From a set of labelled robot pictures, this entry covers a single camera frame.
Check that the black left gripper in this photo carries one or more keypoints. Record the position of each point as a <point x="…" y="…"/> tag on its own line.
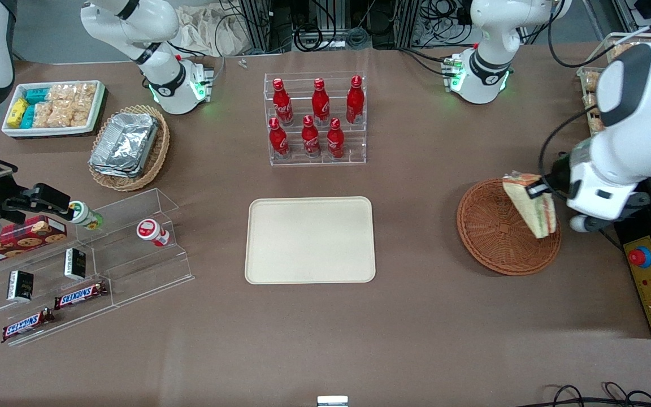
<point x="558" y="170"/>

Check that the triangle sandwich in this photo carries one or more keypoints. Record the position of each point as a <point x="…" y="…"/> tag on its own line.
<point x="540" y="217"/>

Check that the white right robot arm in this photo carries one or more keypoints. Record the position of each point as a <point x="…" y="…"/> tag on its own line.
<point x="133" y="22"/>

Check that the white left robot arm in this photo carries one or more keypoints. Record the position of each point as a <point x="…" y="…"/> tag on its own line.
<point x="630" y="130"/>

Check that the round brown wicker basket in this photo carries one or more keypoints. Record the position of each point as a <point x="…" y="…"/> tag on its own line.
<point x="489" y="232"/>

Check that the oval tan wicker basket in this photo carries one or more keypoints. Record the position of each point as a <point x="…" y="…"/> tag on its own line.
<point x="159" y="158"/>

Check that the cream plastic tray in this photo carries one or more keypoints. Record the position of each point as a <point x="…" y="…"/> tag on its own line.
<point x="309" y="240"/>

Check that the red tartan cookie box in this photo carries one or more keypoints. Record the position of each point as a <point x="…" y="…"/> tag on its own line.
<point x="20" y="237"/>

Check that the small green label bottle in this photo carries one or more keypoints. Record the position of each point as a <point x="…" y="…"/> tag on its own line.
<point x="83" y="215"/>

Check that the small black box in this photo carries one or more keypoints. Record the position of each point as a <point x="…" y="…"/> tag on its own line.
<point x="75" y="264"/>
<point x="20" y="285"/>

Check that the white rectangular snack bin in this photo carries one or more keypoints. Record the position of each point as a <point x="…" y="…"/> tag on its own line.
<point x="14" y="131"/>

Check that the teal snack packet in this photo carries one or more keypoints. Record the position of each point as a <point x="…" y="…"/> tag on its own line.
<point x="37" y="96"/>
<point x="27" y="117"/>

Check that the clear cracker snack bag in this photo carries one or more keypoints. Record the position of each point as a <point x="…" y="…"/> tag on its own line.
<point x="592" y="121"/>
<point x="619" y="52"/>
<point x="590" y="83"/>

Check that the clear rice cracker bag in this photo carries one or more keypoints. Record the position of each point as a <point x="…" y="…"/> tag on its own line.
<point x="85" y="96"/>
<point x="61" y="116"/>
<point x="43" y="115"/>
<point x="61" y="94"/>
<point x="81" y="117"/>

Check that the yellow snack packet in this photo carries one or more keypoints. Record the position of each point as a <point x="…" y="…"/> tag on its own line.
<point x="17" y="113"/>

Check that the snickers chocolate bar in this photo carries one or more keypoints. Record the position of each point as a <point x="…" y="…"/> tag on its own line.
<point x="79" y="295"/>
<point x="26" y="325"/>

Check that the silver foil container stack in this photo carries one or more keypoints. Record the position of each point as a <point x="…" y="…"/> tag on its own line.
<point x="125" y="144"/>

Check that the small red label bottle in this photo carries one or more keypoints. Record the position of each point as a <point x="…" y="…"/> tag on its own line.
<point x="150" y="232"/>

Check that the clear acrylic stepped shelf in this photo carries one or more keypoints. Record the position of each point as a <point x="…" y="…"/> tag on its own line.
<point x="139" y="271"/>

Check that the clear acrylic bottle rack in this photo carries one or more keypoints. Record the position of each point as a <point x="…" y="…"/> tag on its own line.
<point x="354" y="144"/>

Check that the red cola bottle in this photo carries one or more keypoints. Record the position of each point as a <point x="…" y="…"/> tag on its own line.
<point x="283" y="104"/>
<point x="335" y="141"/>
<point x="355" y="102"/>
<point x="278" y="141"/>
<point x="311" y="140"/>
<point x="320" y="104"/>

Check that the beige crumpled cloth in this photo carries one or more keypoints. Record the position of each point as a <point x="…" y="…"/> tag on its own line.
<point x="212" y="34"/>

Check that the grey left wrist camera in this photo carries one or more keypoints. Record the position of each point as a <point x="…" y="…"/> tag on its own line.
<point x="585" y="223"/>

